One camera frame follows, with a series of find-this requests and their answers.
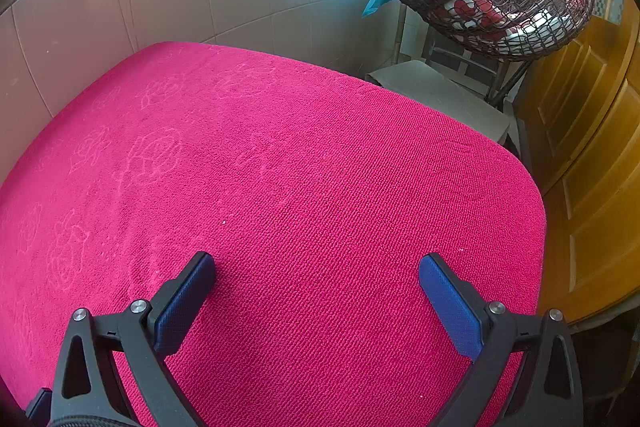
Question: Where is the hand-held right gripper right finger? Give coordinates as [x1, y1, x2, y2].
[418, 253, 585, 427]

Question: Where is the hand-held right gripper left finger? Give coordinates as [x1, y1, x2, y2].
[50, 251, 217, 427]

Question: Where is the magenta towel table cover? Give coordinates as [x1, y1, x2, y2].
[0, 41, 548, 427]

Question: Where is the yellow wooden door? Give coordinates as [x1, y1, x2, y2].
[515, 0, 640, 325]

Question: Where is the white metal frame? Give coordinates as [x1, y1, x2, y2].
[420, 29, 506, 100]

